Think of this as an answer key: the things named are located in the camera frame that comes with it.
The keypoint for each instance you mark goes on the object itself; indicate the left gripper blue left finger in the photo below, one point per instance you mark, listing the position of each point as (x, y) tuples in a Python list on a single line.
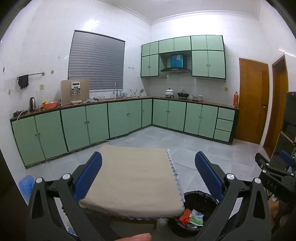
[(85, 174)]

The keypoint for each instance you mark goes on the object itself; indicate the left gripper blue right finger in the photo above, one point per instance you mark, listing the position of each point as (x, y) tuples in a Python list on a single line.
[(212, 175)]

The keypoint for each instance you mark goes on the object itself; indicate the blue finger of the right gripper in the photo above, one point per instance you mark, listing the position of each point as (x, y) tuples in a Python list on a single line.
[(288, 159), (263, 164)]

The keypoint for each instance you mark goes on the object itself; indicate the green white salt bag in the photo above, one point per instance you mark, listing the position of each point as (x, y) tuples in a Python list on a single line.
[(196, 218)]

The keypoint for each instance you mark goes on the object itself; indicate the black trash bin with bag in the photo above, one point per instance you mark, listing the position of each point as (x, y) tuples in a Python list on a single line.
[(198, 208)]

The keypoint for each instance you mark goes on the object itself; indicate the green base kitchen cabinets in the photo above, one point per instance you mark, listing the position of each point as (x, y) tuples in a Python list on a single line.
[(46, 135)]

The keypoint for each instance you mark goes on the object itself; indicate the operator left hand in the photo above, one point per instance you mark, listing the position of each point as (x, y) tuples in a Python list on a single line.
[(139, 237)]

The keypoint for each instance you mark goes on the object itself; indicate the black glass cabinet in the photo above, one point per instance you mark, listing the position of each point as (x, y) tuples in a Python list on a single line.
[(286, 139)]

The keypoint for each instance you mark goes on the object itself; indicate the wooden table with beige cloth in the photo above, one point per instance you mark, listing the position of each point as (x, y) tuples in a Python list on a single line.
[(135, 183)]

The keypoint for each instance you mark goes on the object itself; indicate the blue plastic bag on floor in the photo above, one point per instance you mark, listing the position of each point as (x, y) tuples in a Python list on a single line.
[(26, 187)]

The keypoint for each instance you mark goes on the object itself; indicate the orange thermos bottle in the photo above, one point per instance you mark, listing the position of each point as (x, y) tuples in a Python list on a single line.
[(235, 99)]

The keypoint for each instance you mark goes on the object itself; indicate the wooden door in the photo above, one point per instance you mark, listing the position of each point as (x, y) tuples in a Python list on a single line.
[(280, 87), (253, 100)]

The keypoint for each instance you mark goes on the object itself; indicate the orange plastic basin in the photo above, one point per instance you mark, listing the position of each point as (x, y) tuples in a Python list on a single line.
[(49, 105)]

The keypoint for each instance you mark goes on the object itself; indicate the black wok on stove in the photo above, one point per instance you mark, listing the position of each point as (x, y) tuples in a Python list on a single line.
[(183, 95)]

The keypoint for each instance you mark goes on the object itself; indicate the cardboard box water dispenser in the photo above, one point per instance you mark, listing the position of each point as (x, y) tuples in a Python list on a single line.
[(74, 90)]

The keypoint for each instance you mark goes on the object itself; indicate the steel electric kettle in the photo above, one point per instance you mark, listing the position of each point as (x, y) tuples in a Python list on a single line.
[(32, 104)]

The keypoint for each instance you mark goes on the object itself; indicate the chrome sink faucet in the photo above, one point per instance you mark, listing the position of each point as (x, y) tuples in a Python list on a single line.
[(115, 91)]

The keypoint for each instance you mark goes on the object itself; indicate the range hood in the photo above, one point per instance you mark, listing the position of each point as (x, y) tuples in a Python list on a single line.
[(174, 64)]

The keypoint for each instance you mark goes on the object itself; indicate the grey window roller blind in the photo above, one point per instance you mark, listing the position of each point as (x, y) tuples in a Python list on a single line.
[(98, 58)]

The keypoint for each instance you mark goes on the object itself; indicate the wall towel rail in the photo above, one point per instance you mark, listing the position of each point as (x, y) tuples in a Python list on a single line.
[(39, 73)]

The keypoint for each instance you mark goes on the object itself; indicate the dark towel on rail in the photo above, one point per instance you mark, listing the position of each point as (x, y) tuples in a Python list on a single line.
[(23, 81)]

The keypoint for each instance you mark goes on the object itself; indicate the green upper wall cabinets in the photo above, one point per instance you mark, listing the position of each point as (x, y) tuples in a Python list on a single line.
[(201, 56)]

